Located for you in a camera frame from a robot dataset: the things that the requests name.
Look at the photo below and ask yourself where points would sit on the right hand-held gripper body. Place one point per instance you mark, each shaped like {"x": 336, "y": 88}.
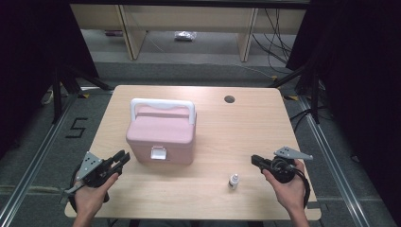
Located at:
{"x": 283, "y": 170}

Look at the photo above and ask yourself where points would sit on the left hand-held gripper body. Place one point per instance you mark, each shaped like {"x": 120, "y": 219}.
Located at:
{"x": 90, "y": 165}

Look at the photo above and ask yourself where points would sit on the small white bottle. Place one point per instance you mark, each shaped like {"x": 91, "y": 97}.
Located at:
{"x": 233, "y": 182}

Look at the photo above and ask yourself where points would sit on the pink storage box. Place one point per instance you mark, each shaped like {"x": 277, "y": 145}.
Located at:
{"x": 159, "y": 132}

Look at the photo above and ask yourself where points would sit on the person's right hand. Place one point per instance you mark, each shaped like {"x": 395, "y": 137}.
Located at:
{"x": 291, "y": 194}

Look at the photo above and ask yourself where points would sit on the person's left hand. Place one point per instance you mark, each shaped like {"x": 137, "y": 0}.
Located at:
{"x": 90, "y": 200}

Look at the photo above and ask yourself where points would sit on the black tape strip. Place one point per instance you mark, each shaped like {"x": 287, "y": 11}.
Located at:
{"x": 313, "y": 205}

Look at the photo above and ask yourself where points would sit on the black metal stand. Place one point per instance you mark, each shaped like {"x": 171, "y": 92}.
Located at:
{"x": 57, "y": 94}
{"x": 315, "y": 97}

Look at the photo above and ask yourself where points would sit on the black curtain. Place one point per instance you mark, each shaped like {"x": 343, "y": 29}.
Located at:
{"x": 28, "y": 63}
{"x": 362, "y": 78}

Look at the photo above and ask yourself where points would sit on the clear plastic bag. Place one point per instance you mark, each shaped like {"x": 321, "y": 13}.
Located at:
{"x": 185, "y": 35}

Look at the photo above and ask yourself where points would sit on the beige wooden shelf unit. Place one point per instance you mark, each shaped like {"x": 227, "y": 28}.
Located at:
{"x": 189, "y": 19}

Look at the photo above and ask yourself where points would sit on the aluminium floor rail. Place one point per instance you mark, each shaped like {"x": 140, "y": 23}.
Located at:
{"x": 334, "y": 170}
{"x": 34, "y": 157}

